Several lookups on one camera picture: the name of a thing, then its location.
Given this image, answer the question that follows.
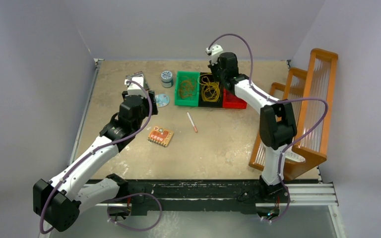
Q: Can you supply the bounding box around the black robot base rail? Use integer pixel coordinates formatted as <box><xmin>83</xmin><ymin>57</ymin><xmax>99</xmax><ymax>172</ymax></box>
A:
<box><xmin>95</xmin><ymin>173</ymin><xmax>291</xmax><ymax>218</ymax></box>

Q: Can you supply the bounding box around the round paint jar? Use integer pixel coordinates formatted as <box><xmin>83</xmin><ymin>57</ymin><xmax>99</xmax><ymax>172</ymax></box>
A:
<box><xmin>160</xmin><ymin>70</ymin><xmax>174</xmax><ymax>88</ymax></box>

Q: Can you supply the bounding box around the wooden rack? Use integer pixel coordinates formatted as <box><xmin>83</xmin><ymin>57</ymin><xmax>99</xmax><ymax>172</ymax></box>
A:
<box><xmin>249</xmin><ymin>48</ymin><xmax>338</xmax><ymax>180</ymax></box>

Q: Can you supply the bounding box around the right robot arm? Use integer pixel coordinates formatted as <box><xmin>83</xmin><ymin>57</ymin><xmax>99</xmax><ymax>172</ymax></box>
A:
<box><xmin>207</xmin><ymin>50</ymin><xmax>297</xmax><ymax>202</ymax></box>

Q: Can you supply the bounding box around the marker pen set pack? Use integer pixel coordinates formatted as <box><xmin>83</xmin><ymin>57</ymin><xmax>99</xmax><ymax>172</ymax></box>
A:
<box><xmin>126</xmin><ymin>71</ymin><xmax>150</xmax><ymax>92</ymax></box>

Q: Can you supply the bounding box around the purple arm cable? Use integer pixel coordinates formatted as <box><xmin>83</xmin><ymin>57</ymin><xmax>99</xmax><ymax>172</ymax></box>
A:
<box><xmin>207</xmin><ymin>33</ymin><xmax>329</xmax><ymax>225</ymax></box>
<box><xmin>39</xmin><ymin>79</ymin><xmax>154</xmax><ymax>235</ymax></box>

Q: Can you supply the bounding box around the red plastic bin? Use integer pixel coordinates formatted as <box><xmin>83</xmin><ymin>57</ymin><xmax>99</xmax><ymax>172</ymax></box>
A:
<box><xmin>222</xmin><ymin>89</ymin><xmax>247</xmax><ymax>109</ymax></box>

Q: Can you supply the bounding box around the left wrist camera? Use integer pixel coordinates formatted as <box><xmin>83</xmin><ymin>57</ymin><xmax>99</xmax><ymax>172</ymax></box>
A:
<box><xmin>125</xmin><ymin>76</ymin><xmax>147</xmax><ymax>98</ymax></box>

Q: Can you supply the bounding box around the correction tape blister pack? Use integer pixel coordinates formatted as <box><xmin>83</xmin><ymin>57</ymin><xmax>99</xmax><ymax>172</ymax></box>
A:
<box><xmin>155</xmin><ymin>94</ymin><xmax>170</xmax><ymax>108</ymax></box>

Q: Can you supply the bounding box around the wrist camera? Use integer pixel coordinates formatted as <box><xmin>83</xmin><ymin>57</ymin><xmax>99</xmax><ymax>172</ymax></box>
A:
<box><xmin>125</xmin><ymin>76</ymin><xmax>147</xmax><ymax>98</ymax></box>
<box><xmin>205</xmin><ymin>44</ymin><xmax>224</xmax><ymax>65</ymax></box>

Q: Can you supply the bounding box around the orange spiral notebook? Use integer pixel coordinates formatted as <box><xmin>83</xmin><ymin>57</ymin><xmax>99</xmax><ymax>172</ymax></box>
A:
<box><xmin>148</xmin><ymin>126</ymin><xmax>174</xmax><ymax>147</ymax></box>

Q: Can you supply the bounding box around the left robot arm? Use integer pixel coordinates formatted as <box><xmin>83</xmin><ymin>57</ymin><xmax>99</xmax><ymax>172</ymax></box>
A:
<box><xmin>33</xmin><ymin>90</ymin><xmax>158</xmax><ymax>235</ymax></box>

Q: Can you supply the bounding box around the aluminium table edge rail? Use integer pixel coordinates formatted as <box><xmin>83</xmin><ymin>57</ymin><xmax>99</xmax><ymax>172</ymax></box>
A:
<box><xmin>39</xmin><ymin>58</ymin><xmax>104</xmax><ymax>238</ymax></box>

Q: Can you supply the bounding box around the green plastic bin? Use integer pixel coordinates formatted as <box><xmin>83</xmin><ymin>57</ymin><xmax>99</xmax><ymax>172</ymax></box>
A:
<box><xmin>174</xmin><ymin>71</ymin><xmax>200</xmax><ymax>107</ymax></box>

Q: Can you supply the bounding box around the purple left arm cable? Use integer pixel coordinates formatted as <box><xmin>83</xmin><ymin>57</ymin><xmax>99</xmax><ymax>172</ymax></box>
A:
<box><xmin>39</xmin><ymin>79</ymin><xmax>154</xmax><ymax>235</ymax></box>

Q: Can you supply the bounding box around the black plastic bin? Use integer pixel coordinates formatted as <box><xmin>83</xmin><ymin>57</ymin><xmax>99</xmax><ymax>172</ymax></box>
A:
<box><xmin>198</xmin><ymin>72</ymin><xmax>223</xmax><ymax>108</ymax></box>

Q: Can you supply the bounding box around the white orange marker pen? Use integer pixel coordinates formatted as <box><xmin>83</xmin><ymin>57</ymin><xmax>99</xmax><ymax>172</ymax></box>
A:
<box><xmin>187</xmin><ymin>112</ymin><xmax>198</xmax><ymax>133</ymax></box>

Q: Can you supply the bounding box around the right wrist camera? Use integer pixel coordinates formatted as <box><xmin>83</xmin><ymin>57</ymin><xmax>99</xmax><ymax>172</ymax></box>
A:
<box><xmin>205</xmin><ymin>44</ymin><xmax>224</xmax><ymax>65</ymax></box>

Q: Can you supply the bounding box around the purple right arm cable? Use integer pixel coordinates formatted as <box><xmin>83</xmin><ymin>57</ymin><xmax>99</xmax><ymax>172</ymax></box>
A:
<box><xmin>207</xmin><ymin>33</ymin><xmax>329</xmax><ymax>225</ymax></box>

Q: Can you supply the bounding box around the coiled yellow cable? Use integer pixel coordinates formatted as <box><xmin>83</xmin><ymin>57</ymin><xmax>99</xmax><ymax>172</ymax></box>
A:
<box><xmin>201</xmin><ymin>82</ymin><xmax>221</xmax><ymax>103</ymax></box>

